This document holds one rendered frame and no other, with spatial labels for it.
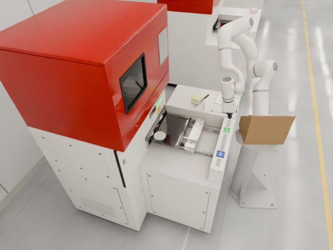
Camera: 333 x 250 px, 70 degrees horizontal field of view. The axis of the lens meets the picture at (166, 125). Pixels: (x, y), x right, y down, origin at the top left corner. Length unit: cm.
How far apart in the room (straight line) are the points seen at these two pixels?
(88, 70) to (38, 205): 209
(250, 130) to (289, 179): 121
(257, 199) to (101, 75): 213
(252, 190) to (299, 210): 47
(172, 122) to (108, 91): 102
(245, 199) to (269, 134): 93
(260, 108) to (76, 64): 136
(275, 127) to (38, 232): 237
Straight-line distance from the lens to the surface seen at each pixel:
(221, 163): 174
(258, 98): 197
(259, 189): 284
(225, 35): 173
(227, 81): 167
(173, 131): 201
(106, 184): 190
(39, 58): 133
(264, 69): 197
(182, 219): 236
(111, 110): 124
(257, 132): 201
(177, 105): 216
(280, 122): 199
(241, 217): 265
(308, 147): 349
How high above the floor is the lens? 232
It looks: 43 degrees down
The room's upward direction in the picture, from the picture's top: 3 degrees counter-clockwise
